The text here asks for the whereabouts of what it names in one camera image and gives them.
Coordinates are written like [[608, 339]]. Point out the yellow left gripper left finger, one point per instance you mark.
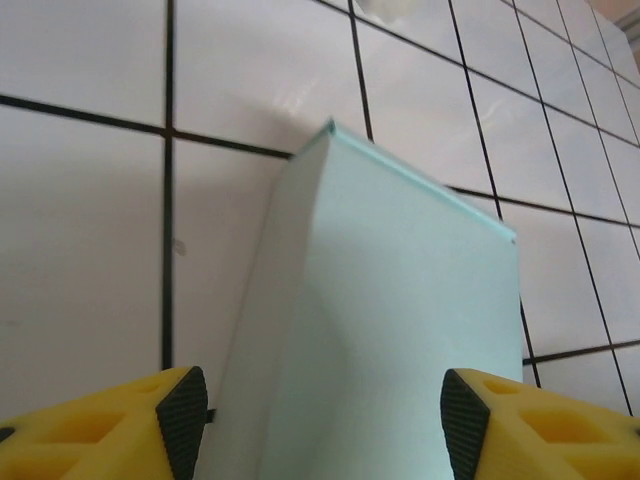
[[100, 430]]

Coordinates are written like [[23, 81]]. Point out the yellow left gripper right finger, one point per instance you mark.
[[550, 430]]

